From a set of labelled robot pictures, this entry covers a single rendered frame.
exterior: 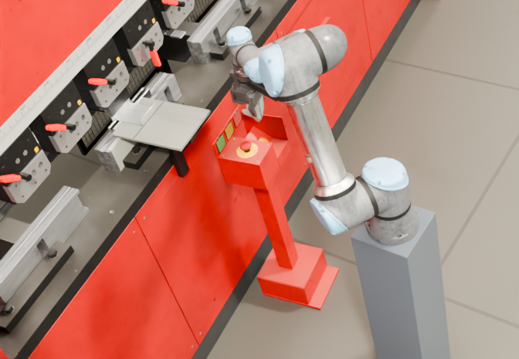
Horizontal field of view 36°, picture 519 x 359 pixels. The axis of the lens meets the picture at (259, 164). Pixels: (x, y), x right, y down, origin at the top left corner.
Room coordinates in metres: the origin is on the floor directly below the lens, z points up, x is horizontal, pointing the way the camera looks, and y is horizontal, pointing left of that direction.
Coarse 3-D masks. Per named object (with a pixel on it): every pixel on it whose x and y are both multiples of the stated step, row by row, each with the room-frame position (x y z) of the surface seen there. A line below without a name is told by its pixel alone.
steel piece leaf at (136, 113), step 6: (132, 108) 2.05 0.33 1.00; (138, 108) 2.04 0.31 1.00; (144, 108) 2.03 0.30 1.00; (150, 108) 2.00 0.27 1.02; (156, 108) 2.01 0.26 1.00; (126, 114) 2.03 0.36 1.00; (132, 114) 2.02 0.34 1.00; (138, 114) 2.01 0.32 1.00; (144, 114) 1.97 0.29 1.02; (150, 114) 1.99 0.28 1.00; (120, 120) 2.01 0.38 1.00; (126, 120) 2.00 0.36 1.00; (132, 120) 1.99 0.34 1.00; (138, 120) 1.98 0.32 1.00; (144, 120) 1.96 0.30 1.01
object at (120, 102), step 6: (126, 90) 2.06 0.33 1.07; (120, 96) 2.04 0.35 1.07; (126, 96) 2.06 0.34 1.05; (114, 102) 2.02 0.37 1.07; (120, 102) 2.03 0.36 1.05; (126, 102) 2.06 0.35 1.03; (108, 108) 1.99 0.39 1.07; (114, 108) 2.01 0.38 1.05; (120, 108) 2.04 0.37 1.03; (108, 114) 2.00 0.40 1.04; (114, 114) 2.01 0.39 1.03
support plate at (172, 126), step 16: (160, 112) 1.99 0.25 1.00; (176, 112) 1.97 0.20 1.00; (192, 112) 1.94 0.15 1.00; (208, 112) 1.92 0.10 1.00; (128, 128) 1.96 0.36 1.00; (144, 128) 1.93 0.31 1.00; (160, 128) 1.91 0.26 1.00; (176, 128) 1.89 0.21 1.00; (192, 128) 1.86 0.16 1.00; (160, 144) 1.84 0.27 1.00; (176, 144) 1.81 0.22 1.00
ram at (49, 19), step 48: (0, 0) 1.83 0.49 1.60; (48, 0) 1.93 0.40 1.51; (96, 0) 2.05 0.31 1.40; (144, 0) 2.19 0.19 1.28; (0, 48) 1.78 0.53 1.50; (48, 48) 1.88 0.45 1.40; (96, 48) 1.99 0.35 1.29; (0, 96) 1.72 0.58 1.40; (48, 96) 1.82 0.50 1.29; (0, 144) 1.67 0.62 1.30
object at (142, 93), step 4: (140, 92) 2.13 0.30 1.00; (144, 92) 2.12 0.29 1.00; (148, 92) 2.12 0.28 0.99; (136, 96) 2.11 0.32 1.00; (140, 96) 2.12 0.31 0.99; (144, 96) 2.11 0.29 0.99; (148, 96) 2.12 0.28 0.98; (132, 100) 2.09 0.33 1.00; (136, 100) 2.10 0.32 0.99; (116, 120) 2.02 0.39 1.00; (112, 124) 2.00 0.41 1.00; (116, 124) 2.01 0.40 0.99; (108, 128) 1.99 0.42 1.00; (112, 128) 2.00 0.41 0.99; (112, 132) 1.99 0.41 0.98
